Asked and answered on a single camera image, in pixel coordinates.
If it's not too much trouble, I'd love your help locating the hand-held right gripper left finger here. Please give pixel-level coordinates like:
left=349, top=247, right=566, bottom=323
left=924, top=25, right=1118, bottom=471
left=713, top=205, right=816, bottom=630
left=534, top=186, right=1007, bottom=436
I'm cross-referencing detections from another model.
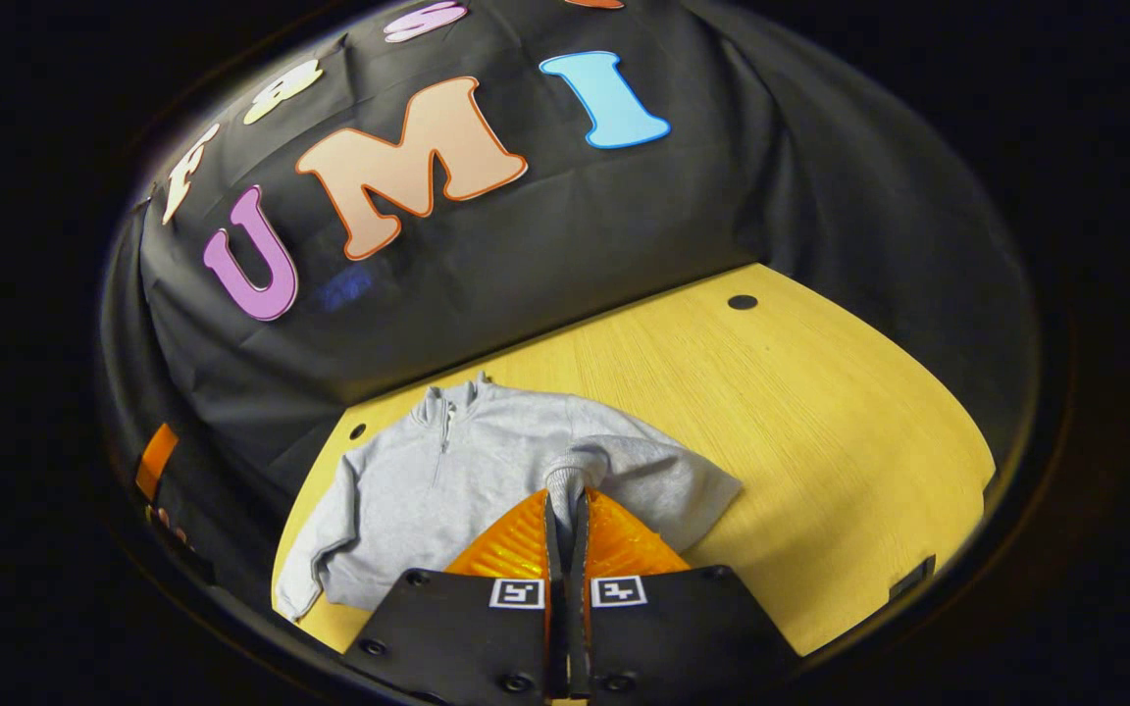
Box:
left=341, top=490, right=569, bottom=701

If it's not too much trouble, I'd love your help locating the grey zip-neck sweatshirt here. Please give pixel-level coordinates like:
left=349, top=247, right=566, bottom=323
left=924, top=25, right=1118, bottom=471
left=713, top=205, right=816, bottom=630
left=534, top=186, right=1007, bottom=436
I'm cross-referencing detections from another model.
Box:
left=274, top=371, right=745, bottom=621

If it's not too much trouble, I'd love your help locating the black backdrop cloth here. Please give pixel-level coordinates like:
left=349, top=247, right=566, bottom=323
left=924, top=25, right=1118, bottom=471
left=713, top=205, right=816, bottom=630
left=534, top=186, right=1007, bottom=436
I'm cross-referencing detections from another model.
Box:
left=99, top=0, right=1042, bottom=629

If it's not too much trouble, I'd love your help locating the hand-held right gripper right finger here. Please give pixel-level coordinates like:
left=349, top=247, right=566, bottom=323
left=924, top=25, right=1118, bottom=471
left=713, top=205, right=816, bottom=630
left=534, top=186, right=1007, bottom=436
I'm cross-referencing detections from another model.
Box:
left=568, top=487, right=803, bottom=701

